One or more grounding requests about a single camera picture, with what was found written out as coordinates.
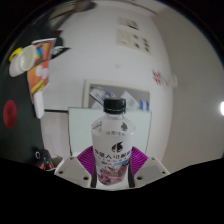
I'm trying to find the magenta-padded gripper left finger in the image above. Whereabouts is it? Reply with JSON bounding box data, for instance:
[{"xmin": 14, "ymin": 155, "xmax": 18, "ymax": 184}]
[{"xmin": 54, "ymin": 145, "xmax": 98, "ymax": 188}]

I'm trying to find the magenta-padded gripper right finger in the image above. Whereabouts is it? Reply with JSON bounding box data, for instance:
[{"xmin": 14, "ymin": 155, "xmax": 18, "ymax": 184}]
[{"xmin": 127, "ymin": 145, "xmax": 171, "ymax": 189}]

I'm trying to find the clear black-capped drink bottle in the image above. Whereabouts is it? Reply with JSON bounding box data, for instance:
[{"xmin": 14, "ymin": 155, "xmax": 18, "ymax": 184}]
[{"xmin": 90, "ymin": 97, "xmax": 137, "ymax": 187}]

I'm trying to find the black and red power tool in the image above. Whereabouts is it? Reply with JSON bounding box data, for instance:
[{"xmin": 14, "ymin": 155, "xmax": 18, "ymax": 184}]
[{"xmin": 32, "ymin": 147, "xmax": 56, "ymax": 172}]

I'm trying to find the grey pinboard with papers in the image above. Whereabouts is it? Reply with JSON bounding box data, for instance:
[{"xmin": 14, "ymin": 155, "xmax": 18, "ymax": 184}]
[{"xmin": 82, "ymin": 78, "xmax": 151, "ymax": 113}]

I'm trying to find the flat round red coaster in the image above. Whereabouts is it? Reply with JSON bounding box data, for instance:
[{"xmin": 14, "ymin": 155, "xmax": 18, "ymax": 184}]
[{"xmin": 2, "ymin": 98, "xmax": 19, "ymax": 130}]

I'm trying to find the red floor number sign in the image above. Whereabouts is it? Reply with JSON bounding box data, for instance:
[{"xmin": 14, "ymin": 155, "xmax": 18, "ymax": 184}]
[{"xmin": 151, "ymin": 68, "xmax": 168, "ymax": 87}]

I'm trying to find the orange colourful booklet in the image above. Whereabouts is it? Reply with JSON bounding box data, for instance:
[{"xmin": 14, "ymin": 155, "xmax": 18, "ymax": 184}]
[{"xmin": 26, "ymin": 37, "xmax": 57, "ymax": 102}]

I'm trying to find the black jacket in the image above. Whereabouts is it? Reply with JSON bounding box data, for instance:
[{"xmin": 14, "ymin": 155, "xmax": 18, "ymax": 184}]
[{"xmin": 49, "ymin": 45, "xmax": 71, "ymax": 58}]

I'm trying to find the white mug with yellow handle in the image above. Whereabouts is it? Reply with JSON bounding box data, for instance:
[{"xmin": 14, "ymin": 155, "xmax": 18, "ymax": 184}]
[{"xmin": 8, "ymin": 44, "xmax": 37, "ymax": 78}]

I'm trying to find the large white wall poster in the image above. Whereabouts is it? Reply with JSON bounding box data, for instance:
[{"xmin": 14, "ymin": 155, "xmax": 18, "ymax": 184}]
[{"xmin": 115, "ymin": 28, "xmax": 151, "ymax": 55}]

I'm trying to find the small white wall poster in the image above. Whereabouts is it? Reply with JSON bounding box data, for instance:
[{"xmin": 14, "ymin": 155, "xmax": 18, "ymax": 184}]
[{"xmin": 117, "ymin": 16, "xmax": 140, "ymax": 31}]

